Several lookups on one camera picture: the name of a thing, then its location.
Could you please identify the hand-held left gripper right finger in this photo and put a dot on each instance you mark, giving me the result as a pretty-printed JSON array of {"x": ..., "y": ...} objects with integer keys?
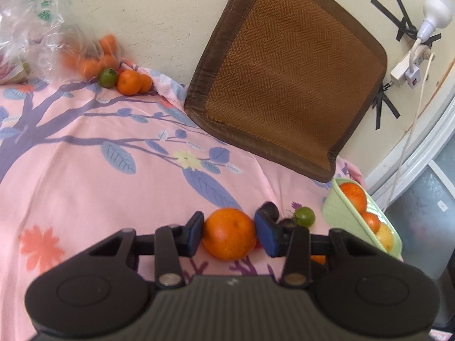
[{"x": 266, "y": 236}]

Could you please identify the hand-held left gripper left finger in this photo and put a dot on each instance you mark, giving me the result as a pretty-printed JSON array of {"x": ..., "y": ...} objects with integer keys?
[{"x": 193, "y": 236}]

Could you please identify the large orange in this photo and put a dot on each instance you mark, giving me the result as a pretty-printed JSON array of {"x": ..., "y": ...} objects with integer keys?
[{"x": 229, "y": 233}]

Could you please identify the light green fruit tray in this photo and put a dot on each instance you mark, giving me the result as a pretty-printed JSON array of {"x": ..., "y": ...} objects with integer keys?
[{"x": 346, "y": 213}]

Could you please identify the dark purple plum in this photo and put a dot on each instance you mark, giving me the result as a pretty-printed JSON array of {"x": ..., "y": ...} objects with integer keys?
[
  {"x": 271, "y": 209},
  {"x": 286, "y": 223}
]

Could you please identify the small green fruit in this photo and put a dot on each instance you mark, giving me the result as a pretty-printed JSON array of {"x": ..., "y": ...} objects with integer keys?
[{"x": 305, "y": 216}]

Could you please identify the small orange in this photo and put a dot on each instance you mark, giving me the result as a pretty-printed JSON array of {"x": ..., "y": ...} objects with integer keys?
[
  {"x": 319, "y": 258},
  {"x": 371, "y": 221}
]

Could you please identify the reddish orange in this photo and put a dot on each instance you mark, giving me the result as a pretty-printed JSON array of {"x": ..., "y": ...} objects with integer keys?
[{"x": 353, "y": 192}]

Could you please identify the pink printed bedsheet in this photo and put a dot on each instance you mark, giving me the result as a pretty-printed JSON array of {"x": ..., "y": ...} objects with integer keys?
[{"x": 106, "y": 184}]

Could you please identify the yellow fruit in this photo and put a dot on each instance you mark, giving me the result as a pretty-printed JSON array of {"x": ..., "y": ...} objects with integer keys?
[{"x": 385, "y": 238}]

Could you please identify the tangerine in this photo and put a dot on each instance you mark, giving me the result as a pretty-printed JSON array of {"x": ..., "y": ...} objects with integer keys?
[
  {"x": 109, "y": 62},
  {"x": 129, "y": 82},
  {"x": 108, "y": 44},
  {"x": 89, "y": 69},
  {"x": 146, "y": 82}
]

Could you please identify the brown woven seat cushion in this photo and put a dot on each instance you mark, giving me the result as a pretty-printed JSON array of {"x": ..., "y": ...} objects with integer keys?
[{"x": 284, "y": 74}]

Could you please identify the black tape strips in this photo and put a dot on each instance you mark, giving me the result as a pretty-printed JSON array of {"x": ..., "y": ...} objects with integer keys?
[
  {"x": 403, "y": 21},
  {"x": 385, "y": 108}
]

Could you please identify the green guava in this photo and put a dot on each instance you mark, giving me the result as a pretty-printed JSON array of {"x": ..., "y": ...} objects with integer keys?
[{"x": 107, "y": 77}]

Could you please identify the white power strip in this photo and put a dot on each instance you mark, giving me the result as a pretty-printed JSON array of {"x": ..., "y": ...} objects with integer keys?
[{"x": 408, "y": 67}]

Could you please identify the clear plastic bag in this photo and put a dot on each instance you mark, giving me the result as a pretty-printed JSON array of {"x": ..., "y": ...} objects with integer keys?
[{"x": 33, "y": 25}]

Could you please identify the white lamp bulb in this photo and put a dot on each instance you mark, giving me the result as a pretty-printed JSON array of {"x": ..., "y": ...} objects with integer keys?
[{"x": 436, "y": 9}]

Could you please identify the white window frame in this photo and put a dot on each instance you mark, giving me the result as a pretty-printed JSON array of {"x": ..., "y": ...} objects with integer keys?
[{"x": 408, "y": 163}]

